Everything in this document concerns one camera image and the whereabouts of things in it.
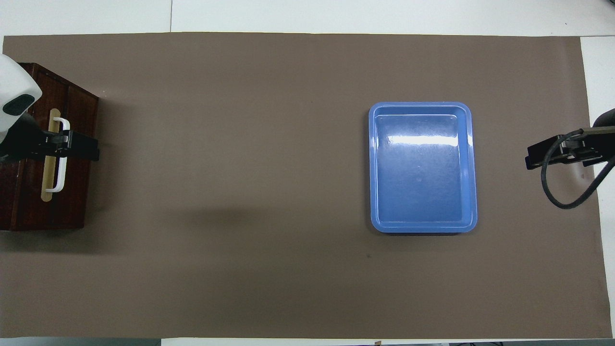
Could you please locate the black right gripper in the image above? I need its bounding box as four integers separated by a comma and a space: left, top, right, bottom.
526, 109, 615, 170

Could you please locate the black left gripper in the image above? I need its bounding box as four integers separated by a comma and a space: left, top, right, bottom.
0, 115, 100, 161

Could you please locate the wooden drawer with white handle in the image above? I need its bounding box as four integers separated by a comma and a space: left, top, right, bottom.
14, 65, 71, 230

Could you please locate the dark wooden drawer cabinet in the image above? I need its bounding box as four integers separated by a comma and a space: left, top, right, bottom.
0, 62, 99, 231

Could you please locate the blue plastic tray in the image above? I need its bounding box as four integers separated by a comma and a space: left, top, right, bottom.
369, 101, 478, 234

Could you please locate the brown table mat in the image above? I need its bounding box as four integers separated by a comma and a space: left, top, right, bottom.
0, 32, 613, 339

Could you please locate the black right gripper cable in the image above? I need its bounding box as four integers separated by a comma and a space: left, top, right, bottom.
541, 126, 615, 210

